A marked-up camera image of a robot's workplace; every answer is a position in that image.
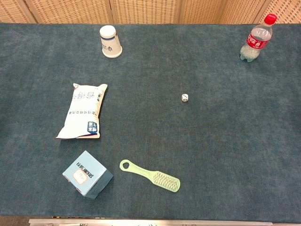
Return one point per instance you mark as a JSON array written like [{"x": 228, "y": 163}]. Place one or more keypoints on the white paper cup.
[{"x": 109, "y": 42}]

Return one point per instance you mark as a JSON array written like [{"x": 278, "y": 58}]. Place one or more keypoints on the woven folding screen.
[{"x": 145, "y": 10}]

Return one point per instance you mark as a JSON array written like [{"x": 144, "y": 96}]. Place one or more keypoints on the light blue cardboard box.
[{"x": 85, "y": 174}]

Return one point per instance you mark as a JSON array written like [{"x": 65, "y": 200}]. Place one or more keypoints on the teal table cloth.
[{"x": 150, "y": 131}]

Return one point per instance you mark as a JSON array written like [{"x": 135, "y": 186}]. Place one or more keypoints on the metal table frame rail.
[{"x": 150, "y": 222}]

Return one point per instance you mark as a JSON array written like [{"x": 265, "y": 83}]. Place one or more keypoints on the green plastic brush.
[{"x": 150, "y": 175}]

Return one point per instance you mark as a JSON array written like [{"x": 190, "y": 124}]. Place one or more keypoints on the small white die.
[{"x": 184, "y": 97}]

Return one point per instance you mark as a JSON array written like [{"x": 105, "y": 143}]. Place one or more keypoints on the white snack bag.
[{"x": 83, "y": 113}]

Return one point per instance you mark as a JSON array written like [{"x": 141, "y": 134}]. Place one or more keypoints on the clear plastic cola bottle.
[{"x": 256, "y": 40}]

